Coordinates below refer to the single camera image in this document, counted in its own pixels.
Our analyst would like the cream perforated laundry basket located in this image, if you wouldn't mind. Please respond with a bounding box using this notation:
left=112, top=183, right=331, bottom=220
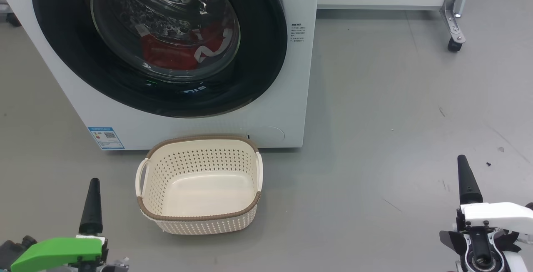
left=135, top=135, right=264, bottom=235

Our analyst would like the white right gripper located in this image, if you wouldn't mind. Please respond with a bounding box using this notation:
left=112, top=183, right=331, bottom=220
left=456, top=155, right=533, bottom=236

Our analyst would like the red jersey with number print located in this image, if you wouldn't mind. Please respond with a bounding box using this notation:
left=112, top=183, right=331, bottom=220
left=140, top=35, right=199, bottom=71

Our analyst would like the dark round washer door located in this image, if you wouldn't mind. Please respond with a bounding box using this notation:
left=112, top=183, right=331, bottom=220
left=31, top=0, right=289, bottom=118

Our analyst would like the white front-load washing machine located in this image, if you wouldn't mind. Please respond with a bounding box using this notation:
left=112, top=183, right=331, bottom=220
left=0, top=0, right=320, bottom=151

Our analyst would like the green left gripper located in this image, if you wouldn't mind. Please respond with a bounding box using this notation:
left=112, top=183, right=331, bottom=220
left=10, top=178, right=110, bottom=272

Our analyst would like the blue energy label sticker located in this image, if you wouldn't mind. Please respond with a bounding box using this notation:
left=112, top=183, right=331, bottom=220
left=88, top=127, right=125, bottom=150

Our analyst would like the grey metal partition leg with caster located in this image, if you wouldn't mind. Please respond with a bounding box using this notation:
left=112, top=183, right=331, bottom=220
left=0, top=0, right=22, bottom=27
left=440, top=0, right=473, bottom=52

